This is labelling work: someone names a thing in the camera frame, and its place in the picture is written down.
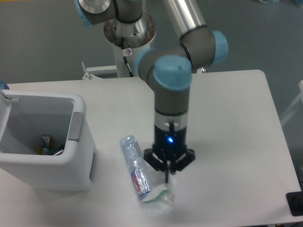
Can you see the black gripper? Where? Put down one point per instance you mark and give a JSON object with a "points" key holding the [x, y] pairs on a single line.
{"points": [[169, 146]]}

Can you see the clear plastic wrapper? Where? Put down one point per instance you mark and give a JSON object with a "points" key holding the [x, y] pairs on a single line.
{"points": [[161, 199]]}

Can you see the clear plastic water bottle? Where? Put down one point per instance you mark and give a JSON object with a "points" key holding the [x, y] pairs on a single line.
{"points": [[136, 166]]}

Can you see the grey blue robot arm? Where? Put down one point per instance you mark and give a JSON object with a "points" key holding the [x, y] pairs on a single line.
{"points": [[168, 73]]}

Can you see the trash inside can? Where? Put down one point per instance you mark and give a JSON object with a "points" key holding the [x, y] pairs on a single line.
{"points": [[48, 148]]}

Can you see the white trash can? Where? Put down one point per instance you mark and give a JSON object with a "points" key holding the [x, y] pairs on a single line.
{"points": [[24, 118]]}

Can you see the black device at table corner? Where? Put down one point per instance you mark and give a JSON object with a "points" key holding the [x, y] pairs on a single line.
{"points": [[295, 203]]}

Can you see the blue object at left edge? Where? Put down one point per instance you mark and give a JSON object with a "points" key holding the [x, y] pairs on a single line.
{"points": [[4, 86]]}

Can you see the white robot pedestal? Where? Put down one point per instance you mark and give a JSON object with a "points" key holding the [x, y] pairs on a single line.
{"points": [[131, 39]]}

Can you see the white frame at right edge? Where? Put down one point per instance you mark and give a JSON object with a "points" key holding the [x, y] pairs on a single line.
{"points": [[293, 107]]}

